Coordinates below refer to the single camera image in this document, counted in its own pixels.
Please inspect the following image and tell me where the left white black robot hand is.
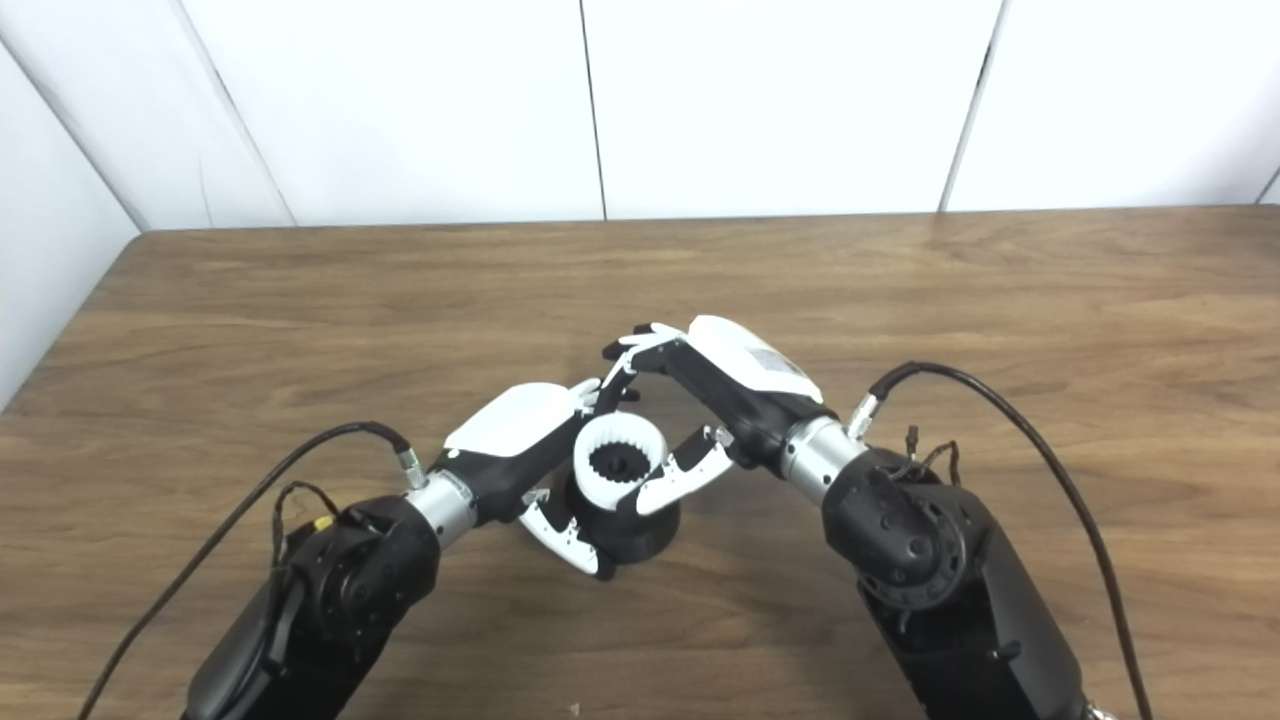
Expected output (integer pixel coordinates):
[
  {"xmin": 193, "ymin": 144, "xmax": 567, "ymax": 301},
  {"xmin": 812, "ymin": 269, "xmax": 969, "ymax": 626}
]
[{"xmin": 440, "ymin": 377, "xmax": 641, "ymax": 581}]

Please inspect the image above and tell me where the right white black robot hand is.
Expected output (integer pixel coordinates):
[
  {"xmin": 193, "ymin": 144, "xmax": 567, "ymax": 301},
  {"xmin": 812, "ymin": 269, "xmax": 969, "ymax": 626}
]
[{"xmin": 602, "ymin": 315, "xmax": 826, "ymax": 517}]

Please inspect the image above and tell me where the white plastic ring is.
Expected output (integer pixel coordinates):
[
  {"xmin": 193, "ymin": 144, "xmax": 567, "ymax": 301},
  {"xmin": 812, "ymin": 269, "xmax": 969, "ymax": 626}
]
[{"xmin": 573, "ymin": 413, "xmax": 668, "ymax": 506}]

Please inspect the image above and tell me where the round black plastic part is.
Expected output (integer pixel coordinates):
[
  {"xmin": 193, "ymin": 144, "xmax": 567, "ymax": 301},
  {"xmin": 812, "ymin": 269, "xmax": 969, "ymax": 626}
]
[{"xmin": 563, "ymin": 445, "xmax": 683, "ymax": 566}]

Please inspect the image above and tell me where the thin right arm wire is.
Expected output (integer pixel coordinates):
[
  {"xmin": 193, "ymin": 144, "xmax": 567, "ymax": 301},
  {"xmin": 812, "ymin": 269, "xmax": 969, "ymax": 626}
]
[{"xmin": 900, "ymin": 426, "xmax": 961, "ymax": 486}]

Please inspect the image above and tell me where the thin left wire yellow plug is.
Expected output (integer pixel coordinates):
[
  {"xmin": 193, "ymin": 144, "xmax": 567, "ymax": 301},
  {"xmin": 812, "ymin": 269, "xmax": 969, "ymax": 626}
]
[{"xmin": 270, "ymin": 482, "xmax": 341, "ymax": 566}]

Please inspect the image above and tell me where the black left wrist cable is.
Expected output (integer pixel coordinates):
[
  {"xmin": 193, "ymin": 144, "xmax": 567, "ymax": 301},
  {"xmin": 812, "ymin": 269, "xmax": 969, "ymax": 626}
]
[{"xmin": 78, "ymin": 421, "xmax": 426, "ymax": 720}]

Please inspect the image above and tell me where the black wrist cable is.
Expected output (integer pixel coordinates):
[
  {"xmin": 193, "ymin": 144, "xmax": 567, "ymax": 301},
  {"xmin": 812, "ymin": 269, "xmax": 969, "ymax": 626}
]
[
  {"xmin": 78, "ymin": 421, "xmax": 426, "ymax": 720},
  {"xmin": 848, "ymin": 362, "xmax": 1153, "ymax": 720}
]

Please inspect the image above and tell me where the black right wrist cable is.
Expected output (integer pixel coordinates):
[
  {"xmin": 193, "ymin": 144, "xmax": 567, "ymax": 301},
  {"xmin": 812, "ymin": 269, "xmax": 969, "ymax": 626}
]
[{"xmin": 848, "ymin": 362, "xmax": 1153, "ymax": 720}]

